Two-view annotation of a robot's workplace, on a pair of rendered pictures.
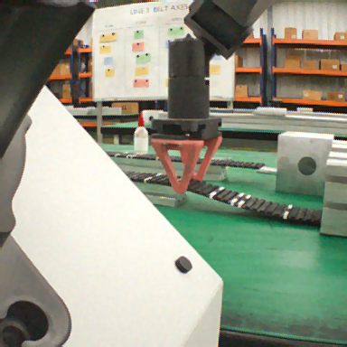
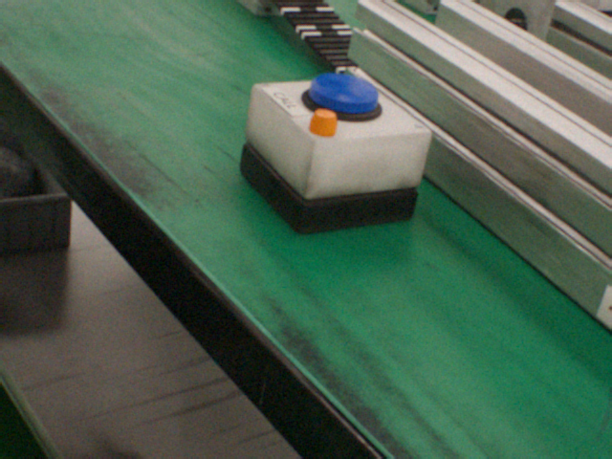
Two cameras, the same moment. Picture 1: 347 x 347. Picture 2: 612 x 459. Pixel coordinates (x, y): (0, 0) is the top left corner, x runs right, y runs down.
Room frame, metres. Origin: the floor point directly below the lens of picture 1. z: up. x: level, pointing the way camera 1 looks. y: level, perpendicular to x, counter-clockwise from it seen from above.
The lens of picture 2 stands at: (-0.24, -0.50, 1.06)
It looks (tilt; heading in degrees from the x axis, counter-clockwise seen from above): 29 degrees down; 28
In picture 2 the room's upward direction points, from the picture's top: 10 degrees clockwise
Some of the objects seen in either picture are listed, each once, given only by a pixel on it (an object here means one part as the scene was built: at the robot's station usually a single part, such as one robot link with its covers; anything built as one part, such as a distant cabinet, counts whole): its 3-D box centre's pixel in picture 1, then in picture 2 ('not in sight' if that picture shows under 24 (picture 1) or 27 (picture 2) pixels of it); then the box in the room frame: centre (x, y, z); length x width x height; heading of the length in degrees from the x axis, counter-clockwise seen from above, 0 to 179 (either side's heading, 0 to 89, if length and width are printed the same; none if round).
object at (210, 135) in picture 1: (192, 154); not in sight; (0.51, -0.04, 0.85); 0.07 x 0.07 x 0.09; 62
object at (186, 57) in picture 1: (189, 60); not in sight; (0.51, -0.04, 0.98); 0.07 x 0.06 x 0.07; 174
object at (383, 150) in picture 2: not in sight; (345, 148); (0.25, -0.25, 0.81); 0.10 x 0.08 x 0.06; 152
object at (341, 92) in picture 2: not in sight; (342, 98); (0.24, -0.25, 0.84); 0.04 x 0.04 x 0.02
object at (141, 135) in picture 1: (141, 134); not in sight; (0.99, 0.06, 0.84); 0.04 x 0.04 x 0.12
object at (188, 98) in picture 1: (188, 104); not in sight; (0.50, -0.04, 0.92); 0.10 x 0.07 x 0.07; 152
